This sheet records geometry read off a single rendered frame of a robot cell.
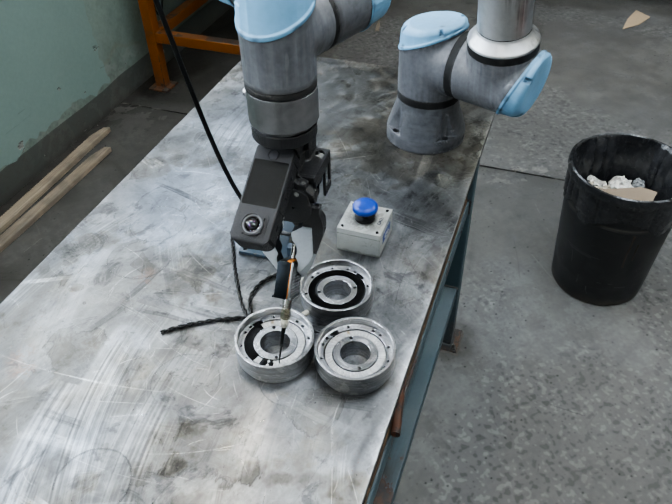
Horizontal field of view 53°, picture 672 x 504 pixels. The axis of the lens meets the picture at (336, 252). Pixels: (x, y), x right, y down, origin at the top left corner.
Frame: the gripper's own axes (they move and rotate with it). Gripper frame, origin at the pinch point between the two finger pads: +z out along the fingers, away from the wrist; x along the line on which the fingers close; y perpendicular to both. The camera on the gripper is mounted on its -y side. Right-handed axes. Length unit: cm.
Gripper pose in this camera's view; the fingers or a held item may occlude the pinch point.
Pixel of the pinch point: (289, 269)
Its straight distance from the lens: 83.9
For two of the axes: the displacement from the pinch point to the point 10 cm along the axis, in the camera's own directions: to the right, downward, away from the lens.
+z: 0.2, 7.4, 6.7
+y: 2.8, -6.5, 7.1
